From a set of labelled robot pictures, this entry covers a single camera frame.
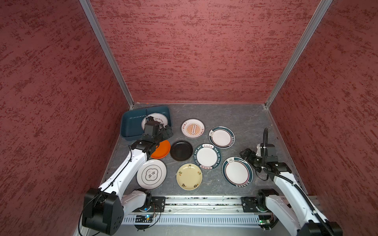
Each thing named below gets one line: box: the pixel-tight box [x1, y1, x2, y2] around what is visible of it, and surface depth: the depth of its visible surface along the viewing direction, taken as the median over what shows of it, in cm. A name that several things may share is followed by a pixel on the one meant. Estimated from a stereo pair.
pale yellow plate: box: [176, 163, 203, 191], surface depth 85 cm
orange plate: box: [150, 139, 171, 159], surface depth 91 cm
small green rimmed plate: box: [208, 125, 236, 149], surface depth 103 cm
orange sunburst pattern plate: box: [181, 118, 206, 140], surface depth 107 cm
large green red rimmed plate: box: [221, 156, 254, 188], surface depth 87 cm
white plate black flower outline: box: [135, 158, 168, 190], surface depth 85 cm
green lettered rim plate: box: [193, 143, 222, 171], surface depth 93 cm
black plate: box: [170, 140, 193, 162], surface depth 96 cm
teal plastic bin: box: [120, 106, 171, 141], surface depth 109 cm
